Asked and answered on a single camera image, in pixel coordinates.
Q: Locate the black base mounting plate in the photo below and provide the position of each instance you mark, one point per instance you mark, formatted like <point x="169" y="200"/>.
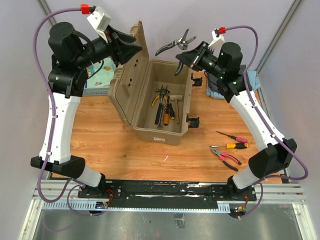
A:
<point x="140" y="194"/>

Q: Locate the black yellow handled screwdriver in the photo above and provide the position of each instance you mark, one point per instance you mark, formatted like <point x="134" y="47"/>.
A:
<point x="169" y="105"/>

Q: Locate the tan plastic tool box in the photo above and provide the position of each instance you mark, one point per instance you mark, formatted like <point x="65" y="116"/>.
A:
<point x="133" y="89"/>

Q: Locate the yellow black handled pliers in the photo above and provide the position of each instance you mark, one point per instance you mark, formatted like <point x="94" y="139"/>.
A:
<point x="162" y="94"/>

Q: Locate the light blue folded cloth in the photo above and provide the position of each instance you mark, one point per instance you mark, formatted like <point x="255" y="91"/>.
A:
<point x="212" y="87"/>

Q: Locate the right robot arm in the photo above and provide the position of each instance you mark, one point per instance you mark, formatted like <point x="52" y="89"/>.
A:
<point x="273" y="148"/>

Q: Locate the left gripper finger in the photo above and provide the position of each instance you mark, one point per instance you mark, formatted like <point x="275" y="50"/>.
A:
<point x="126" y="51"/>
<point x="117" y="37"/>

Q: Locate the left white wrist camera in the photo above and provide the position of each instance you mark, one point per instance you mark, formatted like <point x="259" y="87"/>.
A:
<point x="98" y="19"/>

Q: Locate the blue slotted cable duct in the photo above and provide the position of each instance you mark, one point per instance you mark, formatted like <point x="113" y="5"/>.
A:
<point x="82" y="205"/>

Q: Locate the red black thin screwdriver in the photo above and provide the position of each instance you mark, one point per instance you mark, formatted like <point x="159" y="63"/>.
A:
<point x="237" y="138"/>

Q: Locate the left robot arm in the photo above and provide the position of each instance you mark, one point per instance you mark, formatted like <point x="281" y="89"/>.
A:
<point x="73" y="52"/>

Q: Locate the silver open-end wrench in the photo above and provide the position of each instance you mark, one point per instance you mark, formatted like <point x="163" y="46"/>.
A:
<point x="162" y="115"/>

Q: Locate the green cartoon print cloth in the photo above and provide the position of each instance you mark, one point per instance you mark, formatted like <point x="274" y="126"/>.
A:
<point x="100" y="74"/>

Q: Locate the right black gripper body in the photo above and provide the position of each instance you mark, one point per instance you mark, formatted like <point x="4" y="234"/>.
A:
<point x="206" y="61"/>

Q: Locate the small claw hammer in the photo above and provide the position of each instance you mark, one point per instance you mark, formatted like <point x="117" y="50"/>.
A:
<point x="157" y="118"/>

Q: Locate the blue plastic basket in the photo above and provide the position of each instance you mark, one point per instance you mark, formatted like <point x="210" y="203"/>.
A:
<point x="96" y="91"/>

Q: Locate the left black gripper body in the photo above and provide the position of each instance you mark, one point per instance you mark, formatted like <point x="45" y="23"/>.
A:
<point x="111" y="48"/>

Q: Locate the red handled pliers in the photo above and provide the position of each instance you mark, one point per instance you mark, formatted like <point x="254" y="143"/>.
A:
<point x="224" y="156"/>

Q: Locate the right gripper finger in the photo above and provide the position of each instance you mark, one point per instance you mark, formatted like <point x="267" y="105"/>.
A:
<point x="190" y="58"/>
<point x="201" y="48"/>

